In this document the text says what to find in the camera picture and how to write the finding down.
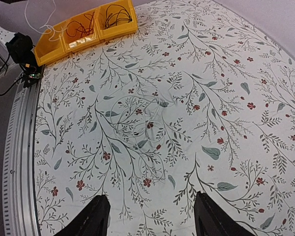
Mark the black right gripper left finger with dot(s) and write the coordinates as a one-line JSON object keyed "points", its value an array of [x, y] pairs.
{"points": [[91, 221]]}

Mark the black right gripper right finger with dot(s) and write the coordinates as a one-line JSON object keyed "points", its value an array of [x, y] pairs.
{"points": [[212, 220]]}

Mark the front aluminium rail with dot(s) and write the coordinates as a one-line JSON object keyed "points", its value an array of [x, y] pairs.
{"points": [[18, 190]]}

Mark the floral patterned table mat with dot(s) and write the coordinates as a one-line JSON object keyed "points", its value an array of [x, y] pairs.
{"points": [[197, 99]]}

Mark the yellow near bin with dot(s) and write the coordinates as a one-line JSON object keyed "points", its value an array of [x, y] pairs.
{"points": [[49, 45]]}

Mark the yellow far bin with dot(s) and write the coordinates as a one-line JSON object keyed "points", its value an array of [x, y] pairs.
{"points": [[116, 19]]}

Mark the yellow middle bin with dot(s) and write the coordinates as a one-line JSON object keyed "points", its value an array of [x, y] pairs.
{"points": [[80, 32]]}

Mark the yellow bin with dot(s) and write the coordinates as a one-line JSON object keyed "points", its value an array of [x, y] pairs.
{"points": [[116, 19], [49, 45], [80, 32]]}

